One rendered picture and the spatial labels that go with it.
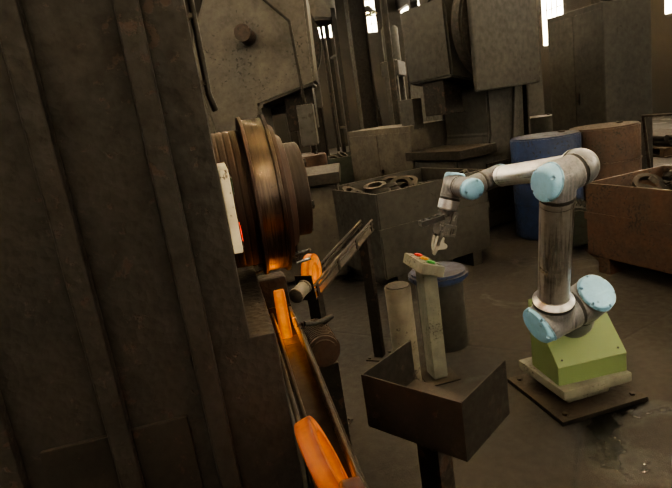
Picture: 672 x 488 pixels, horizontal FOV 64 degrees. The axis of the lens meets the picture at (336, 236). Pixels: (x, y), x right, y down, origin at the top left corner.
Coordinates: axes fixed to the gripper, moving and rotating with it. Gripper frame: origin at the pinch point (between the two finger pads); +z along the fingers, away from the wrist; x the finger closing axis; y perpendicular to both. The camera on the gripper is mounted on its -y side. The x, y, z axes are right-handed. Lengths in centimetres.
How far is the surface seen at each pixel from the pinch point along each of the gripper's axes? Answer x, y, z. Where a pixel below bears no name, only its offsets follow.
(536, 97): 526, 361, -183
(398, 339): -1.0, -7.7, 42.5
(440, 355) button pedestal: 2, 17, 49
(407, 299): -2.1, -8.2, 23.0
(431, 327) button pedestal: 2.4, 8.9, 36.1
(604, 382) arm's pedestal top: -49, 63, 34
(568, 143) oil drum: 171, 178, -82
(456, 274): 25.1, 27.6, 13.3
